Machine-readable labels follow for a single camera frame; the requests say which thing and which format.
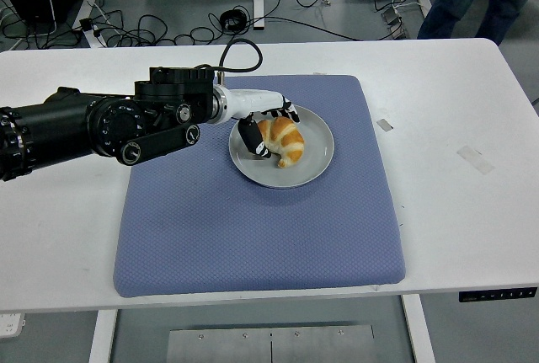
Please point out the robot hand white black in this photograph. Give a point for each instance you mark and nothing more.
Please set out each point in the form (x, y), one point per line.
(252, 101)

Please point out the croissant bread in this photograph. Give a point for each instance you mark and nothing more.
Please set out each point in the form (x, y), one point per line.
(288, 137)

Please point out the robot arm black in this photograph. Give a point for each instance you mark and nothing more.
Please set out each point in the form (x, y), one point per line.
(63, 127)

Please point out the grey round plate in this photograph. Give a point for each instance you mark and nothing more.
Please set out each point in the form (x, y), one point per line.
(313, 165)

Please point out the small clear tape piece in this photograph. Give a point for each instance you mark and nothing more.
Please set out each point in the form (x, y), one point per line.
(384, 124)

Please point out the blue quilted mat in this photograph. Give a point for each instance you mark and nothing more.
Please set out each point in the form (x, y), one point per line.
(252, 236)

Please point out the grey foot pedal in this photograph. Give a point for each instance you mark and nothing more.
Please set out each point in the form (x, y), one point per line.
(396, 24)

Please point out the large clear tape piece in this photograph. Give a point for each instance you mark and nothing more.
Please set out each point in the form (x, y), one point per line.
(475, 160)

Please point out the white table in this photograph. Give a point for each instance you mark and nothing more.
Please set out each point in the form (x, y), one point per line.
(455, 220)

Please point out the grey metal plate with screws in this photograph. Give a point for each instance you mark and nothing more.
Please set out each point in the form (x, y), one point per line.
(269, 344)

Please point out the black table control panel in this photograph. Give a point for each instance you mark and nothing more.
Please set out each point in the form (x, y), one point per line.
(497, 294)

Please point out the white power strip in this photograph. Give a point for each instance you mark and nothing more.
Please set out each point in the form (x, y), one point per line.
(10, 325)

